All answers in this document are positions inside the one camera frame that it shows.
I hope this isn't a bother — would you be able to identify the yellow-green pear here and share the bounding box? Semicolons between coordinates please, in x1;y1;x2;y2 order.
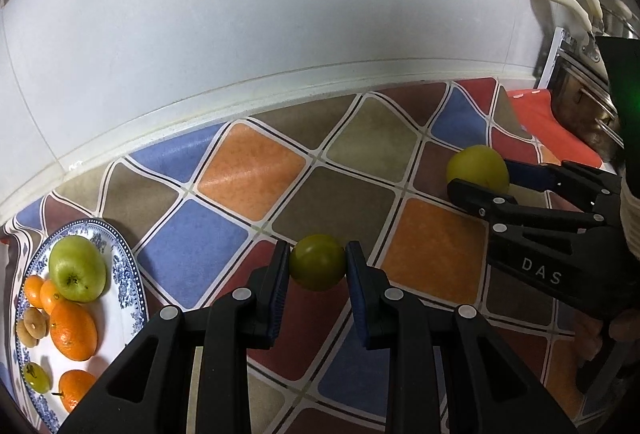
446;145;510;193

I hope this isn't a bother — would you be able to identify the large orange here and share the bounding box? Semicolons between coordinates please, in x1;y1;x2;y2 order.
50;301;98;362
58;369;96;412

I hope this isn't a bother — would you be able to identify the small green persimmon front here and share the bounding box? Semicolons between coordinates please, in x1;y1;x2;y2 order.
22;362;51;394

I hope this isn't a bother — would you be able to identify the small green persimmon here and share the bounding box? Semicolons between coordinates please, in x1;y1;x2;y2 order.
290;233;346;292
22;362;51;394

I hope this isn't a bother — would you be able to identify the brown kiwi back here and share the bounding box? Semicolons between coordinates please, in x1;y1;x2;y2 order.
23;307;48;340

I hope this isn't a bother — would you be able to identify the brown kiwi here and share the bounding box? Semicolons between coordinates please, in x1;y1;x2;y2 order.
15;319;39;348
23;307;48;340

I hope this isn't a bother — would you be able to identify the brown kiwi front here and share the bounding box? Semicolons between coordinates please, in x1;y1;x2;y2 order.
15;319;39;348

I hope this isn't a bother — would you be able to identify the green apple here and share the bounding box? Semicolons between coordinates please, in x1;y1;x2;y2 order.
49;235;106;303

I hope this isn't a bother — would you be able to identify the small orange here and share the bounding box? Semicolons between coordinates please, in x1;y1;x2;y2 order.
24;275;43;309
40;279;64;315

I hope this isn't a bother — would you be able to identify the small green persimmon back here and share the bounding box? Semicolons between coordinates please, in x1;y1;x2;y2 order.
290;233;346;292

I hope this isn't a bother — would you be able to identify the blue white porcelain plate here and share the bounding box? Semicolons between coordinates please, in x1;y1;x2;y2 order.
9;219;149;433

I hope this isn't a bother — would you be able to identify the steel pot lower rack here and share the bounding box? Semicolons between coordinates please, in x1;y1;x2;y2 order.
548;53;624;162

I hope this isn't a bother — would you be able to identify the red striped cloth mat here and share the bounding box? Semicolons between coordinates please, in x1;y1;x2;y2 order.
508;89;603;168

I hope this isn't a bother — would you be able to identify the white pot rack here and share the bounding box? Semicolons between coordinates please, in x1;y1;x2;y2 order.
536;26;577;89

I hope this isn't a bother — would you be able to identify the colourful diamond pattern mat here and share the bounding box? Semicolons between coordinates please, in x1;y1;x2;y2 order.
1;77;603;433

